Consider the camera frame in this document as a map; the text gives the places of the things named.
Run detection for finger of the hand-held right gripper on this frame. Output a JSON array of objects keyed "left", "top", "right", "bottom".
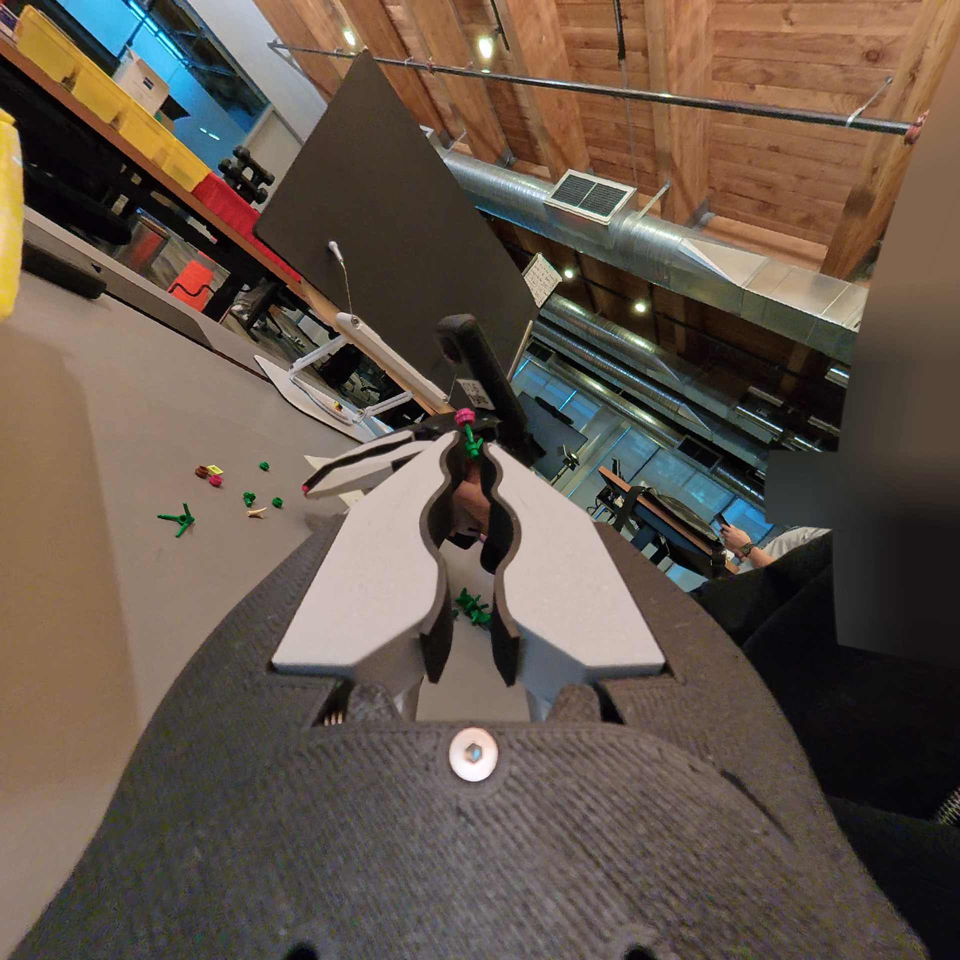
[
  {"left": 303, "top": 432, "right": 438, "bottom": 474},
  {"left": 302, "top": 452, "right": 411, "bottom": 501}
]

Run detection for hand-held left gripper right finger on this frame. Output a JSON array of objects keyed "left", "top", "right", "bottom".
[{"left": 478, "top": 442, "right": 667, "bottom": 723}]

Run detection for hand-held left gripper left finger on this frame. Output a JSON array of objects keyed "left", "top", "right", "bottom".
[{"left": 270, "top": 431, "right": 459, "bottom": 723}]

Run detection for person's right hand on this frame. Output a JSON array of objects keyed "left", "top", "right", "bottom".
[{"left": 450, "top": 478, "right": 493, "bottom": 539}]

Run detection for white paper sign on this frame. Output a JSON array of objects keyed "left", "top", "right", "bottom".
[{"left": 522, "top": 252, "right": 564, "bottom": 309}]

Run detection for black television screen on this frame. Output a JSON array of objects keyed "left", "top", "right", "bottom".
[{"left": 525, "top": 393, "right": 590, "bottom": 474}]

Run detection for standing desk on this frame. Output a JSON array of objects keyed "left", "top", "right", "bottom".
[{"left": 597, "top": 463, "right": 740, "bottom": 580}]

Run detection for black bag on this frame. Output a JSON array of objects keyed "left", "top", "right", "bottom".
[{"left": 637, "top": 486, "right": 725, "bottom": 560}]

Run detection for black monitor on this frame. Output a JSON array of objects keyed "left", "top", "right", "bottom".
[{"left": 253, "top": 51, "right": 543, "bottom": 421}]

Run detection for orange container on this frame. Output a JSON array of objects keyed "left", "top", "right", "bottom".
[{"left": 166, "top": 251, "right": 232, "bottom": 310}]

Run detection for red storage bin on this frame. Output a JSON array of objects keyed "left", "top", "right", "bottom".
[{"left": 191, "top": 174, "right": 303, "bottom": 282}]

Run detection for black dumbbells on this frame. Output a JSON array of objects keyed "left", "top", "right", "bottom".
[{"left": 217, "top": 144, "right": 277, "bottom": 205}]

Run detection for person's black jacket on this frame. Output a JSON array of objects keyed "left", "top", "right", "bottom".
[{"left": 690, "top": 532, "right": 960, "bottom": 960}]

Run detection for metal trash can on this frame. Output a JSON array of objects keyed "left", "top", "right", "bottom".
[{"left": 114, "top": 212, "right": 172, "bottom": 275}]

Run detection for black flat case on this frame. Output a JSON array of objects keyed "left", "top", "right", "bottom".
[{"left": 21, "top": 238, "right": 108, "bottom": 301}]

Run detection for yellow plastic bin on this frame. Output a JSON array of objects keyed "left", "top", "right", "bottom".
[{"left": 0, "top": 108, "right": 25, "bottom": 324}]

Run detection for white cardboard box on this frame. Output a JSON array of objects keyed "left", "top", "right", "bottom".
[{"left": 112, "top": 48, "right": 171, "bottom": 115}]

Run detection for row of yellow storage bins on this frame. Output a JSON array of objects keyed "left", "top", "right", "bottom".
[{"left": 15, "top": 3, "right": 213, "bottom": 192}]

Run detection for thin wire white clip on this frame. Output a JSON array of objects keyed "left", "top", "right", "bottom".
[{"left": 327, "top": 240, "right": 355, "bottom": 320}]

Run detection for dark desk cable flap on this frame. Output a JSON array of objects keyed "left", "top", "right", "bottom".
[{"left": 93, "top": 258, "right": 219, "bottom": 350}]

